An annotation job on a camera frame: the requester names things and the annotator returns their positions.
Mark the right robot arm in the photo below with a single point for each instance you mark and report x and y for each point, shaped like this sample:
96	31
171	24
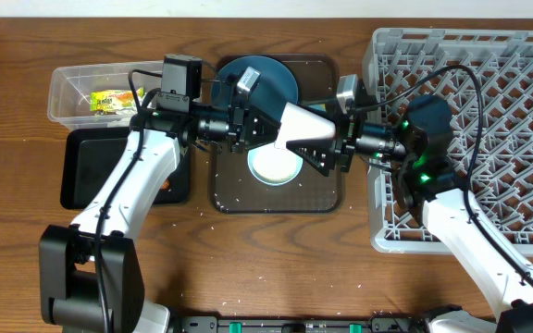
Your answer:
426	185

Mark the grey dishwasher rack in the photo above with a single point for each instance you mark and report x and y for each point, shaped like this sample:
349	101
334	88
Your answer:
486	77

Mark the clear plastic bin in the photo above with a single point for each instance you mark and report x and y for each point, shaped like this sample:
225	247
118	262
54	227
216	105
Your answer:
69	98

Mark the dark blue plate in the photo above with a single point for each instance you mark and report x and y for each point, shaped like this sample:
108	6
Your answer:
276	84

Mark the light blue rice bowl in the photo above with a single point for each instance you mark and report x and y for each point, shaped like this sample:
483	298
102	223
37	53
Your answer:
273	166

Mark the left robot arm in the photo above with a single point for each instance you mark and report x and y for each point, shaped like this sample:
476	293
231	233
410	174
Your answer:
90	277

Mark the white napkin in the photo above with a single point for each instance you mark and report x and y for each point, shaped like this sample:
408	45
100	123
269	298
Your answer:
109	112

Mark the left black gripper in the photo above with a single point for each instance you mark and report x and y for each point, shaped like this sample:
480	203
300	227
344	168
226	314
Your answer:
241	125

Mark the pink cup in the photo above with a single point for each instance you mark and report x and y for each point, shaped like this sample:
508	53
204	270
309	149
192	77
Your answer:
298	124

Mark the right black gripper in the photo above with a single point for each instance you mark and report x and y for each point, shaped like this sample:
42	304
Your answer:
347	144

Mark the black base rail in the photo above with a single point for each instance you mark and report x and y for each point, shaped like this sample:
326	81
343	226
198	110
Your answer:
374	324

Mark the green yellow snack wrapper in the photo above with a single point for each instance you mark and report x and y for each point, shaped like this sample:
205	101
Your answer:
112	100

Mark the dark brown serving tray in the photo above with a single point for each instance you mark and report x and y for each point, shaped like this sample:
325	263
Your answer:
234	190

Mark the black tray bin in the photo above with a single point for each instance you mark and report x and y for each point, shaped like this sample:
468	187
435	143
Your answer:
90	157

